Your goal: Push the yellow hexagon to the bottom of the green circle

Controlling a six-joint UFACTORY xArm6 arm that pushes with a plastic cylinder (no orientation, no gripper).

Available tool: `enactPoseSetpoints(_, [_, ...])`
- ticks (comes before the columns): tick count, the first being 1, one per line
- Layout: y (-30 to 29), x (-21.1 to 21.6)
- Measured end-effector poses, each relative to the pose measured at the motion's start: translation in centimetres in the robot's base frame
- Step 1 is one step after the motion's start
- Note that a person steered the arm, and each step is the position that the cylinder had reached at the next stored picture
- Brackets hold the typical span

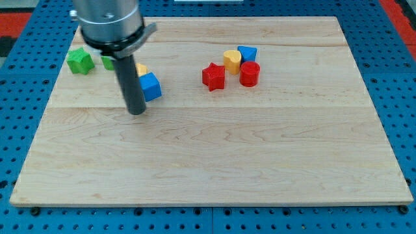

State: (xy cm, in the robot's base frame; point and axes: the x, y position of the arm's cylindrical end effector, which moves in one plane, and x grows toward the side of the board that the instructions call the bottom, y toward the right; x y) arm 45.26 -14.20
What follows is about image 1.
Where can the wooden board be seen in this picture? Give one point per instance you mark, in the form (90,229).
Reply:
(306,135)

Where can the yellow heart block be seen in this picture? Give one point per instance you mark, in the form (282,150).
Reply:
(232,61)

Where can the blue triangle block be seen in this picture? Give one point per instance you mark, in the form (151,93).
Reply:
(247,53)

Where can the green circle block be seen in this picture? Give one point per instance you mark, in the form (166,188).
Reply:
(107,63)

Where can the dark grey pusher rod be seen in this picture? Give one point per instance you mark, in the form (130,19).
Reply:
(128,80)

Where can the blue cube block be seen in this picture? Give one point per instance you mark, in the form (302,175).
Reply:
(150,86)

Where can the green star block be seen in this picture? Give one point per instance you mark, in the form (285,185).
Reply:
(79,61)

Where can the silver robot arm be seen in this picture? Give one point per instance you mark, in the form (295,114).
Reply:
(113,28)

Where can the red star block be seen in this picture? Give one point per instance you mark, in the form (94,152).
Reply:
(214,77)

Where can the yellow hexagon block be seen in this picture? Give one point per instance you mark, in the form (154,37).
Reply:
(141,69)

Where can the red cylinder block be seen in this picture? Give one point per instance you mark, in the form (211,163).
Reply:
(249,73)

